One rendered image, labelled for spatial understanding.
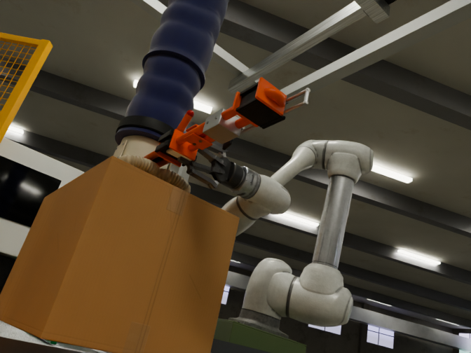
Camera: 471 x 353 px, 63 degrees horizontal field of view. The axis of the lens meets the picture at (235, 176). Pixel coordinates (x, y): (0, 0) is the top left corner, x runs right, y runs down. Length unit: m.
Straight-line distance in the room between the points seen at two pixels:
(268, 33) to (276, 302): 3.20
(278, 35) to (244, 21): 0.38
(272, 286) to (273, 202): 0.41
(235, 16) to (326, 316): 3.34
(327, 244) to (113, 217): 0.88
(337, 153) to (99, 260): 1.09
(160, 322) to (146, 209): 0.26
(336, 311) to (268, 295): 0.25
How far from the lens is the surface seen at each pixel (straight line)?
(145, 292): 0.93
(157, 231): 0.95
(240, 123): 0.88
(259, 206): 1.19
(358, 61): 3.50
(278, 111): 0.79
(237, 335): 1.40
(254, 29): 4.19
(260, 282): 1.51
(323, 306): 1.45
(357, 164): 1.63
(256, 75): 3.77
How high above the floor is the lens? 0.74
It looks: 24 degrees up
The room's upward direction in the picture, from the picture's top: 14 degrees clockwise
